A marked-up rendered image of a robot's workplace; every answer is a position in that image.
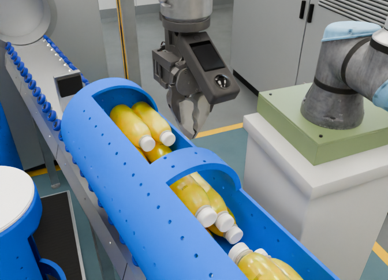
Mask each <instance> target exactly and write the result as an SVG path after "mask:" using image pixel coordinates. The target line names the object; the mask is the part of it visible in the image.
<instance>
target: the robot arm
mask: <svg viewBox="0 0 388 280"><path fill-rule="evenodd" d="M158 1H159V3H161V10H160V11H159V20H161V21H162V25H163V27H164V28H165V42H164V41H163V42H164V43H165V44H164V45H162V44H163V42H162V43H161V47H160V48H156V49H153V50H152V64H153V73H154V79H155V80H156V81H157V82H158V83H159V84H160V85H161V86H162V87H163V88H164V89H169V90H168V92H167V95H166V99H167V104H168V109H169V112H170V114H171V115H172V116H173V118H174V119H175V120H176V123H177V125H178V127H179V128H180V130H181V132H182V133H183V134H184V135H185V136H186V137H187V138H188V139H190V140H192V139H194V138H195V137H196V136H197V134H198V133H199V132H200V130H201V128H202V127H203V125H204V124H205V122H206V121H207V118H208V116H209V113H210V112H211V111H212V108H213V107H214V105H215V104H218V103H222V102H226V101H229V100H233V99H235V98H236V97H237V95H238V94H239V92H240V87H239V85H238V84H237V82H236V80H235V79H234V77H233V75H232V74H231V72H230V70H229V68H228V67H227V65H226V64H225V62H224V60H223V58H222V57H221V55H220V53H219V52H218V50H217V48H216V47H215V45H214V43H213V42H212V40H211V38H210V37H209V35H208V33H207V32H206V31H204V32H199V31H202V30H205V29H207V28H208V27H209V26H210V17H211V16H210V14H211V13H212V0H158ZM321 42H322V44H321V47H320V52H319V58H318V63H317V66H316V71H315V77H314V82H313V83H312V85H311V87H310V88H309V90H308V92H307V93H306V95H305V97H304V98H303V100H302V102H301V108H300V111H301V114H302V116H303V117H304V118H305V119H307V120H308V121H309V122H311V123H313V124H315V125H317V126H321V127H323V128H327V129H335V130H347V129H353V128H356V127H358V126H359V125H360V124H361V123H362V121H363V117H364V98H363V97H365V98H367V99H368V100H370V101H371V102H372V103H373V104H374V105H375V106H377V107H380V108H382V109H384V110H386V111H387V112H388V16H387V19H386V22H385V25H384V27H383V28H381V26H379V25H378V24H374V23H368V22H362V21H339V22H335V23H331V24H329V25H328V26H327V27H326V29H325V30H324V35H323V39H322V40H321ZM162 50H165V51H162ZM159 51H160V52H159ZM155 63H156V69H155ZM191 94H192V96H190V95H191ZM192 115H193V120H192Z"/></svg>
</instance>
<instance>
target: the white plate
mask: <svg viewBox="0 0 388 280"><path fill-rule="evenodd" d="M34 194H35V187H34V184H33V181H32V179H31V177H30V176H29V175H28V174H27V173H26V172H24V171H22V170H20V169H17V168H15V167H9V166H0V232H2V231H4V230H5V229H7V228H8V227H10V226H11V225H12V224H14V223H15V222H16V221H17V220H19V219H20V218H21V217H22V216H23V214H24V213H25V212H26V211H27V209H28V208H29V206H30V205H31V203H32V201H33V197H34Z"/></svg>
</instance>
